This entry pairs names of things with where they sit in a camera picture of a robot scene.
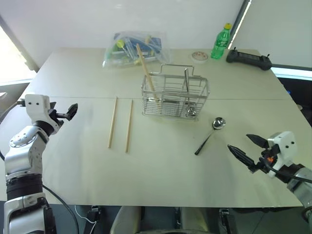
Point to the green plastic bottle yellow cap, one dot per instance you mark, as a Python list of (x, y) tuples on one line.
[(220, 45)]

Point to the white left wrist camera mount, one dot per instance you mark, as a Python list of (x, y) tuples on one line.
[(36, 107)]

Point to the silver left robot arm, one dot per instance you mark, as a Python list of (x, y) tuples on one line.
[(22, 156)]

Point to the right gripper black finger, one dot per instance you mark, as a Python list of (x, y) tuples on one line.
[(258, 140), (241, 156)]

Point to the wooden chopstick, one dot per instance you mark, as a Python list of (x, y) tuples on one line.
[(129, 126), (143, 65), (112, 123)]

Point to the black table clamp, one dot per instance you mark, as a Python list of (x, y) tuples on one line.
[(94, 213), (224, 215)]

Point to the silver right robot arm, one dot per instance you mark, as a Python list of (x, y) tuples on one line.
[(302, 187)]

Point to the clear plastic bag of items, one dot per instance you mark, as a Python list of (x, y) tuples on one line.
[(126, 48)]

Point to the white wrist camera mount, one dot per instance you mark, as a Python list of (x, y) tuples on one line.
[(36, 107), (285, 143)]

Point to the black handheld remote controller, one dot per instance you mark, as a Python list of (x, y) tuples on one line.
[(248, 59)]

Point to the dark side furniture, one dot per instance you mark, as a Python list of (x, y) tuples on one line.
[(297, 85)]

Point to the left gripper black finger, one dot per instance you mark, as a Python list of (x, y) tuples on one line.
[(52, 105), (72, 111)]

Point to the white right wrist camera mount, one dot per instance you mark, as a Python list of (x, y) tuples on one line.
[(285, 143)]

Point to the all-steel spoon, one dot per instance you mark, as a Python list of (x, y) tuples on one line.
[(191, 112)]

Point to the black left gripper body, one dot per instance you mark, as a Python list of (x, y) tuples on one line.
[(56, 119)]

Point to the grey rounded shape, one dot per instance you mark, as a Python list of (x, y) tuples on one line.
[(192, 219), (126, 219)]

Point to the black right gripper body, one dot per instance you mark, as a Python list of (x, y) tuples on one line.
[(267, 158)]

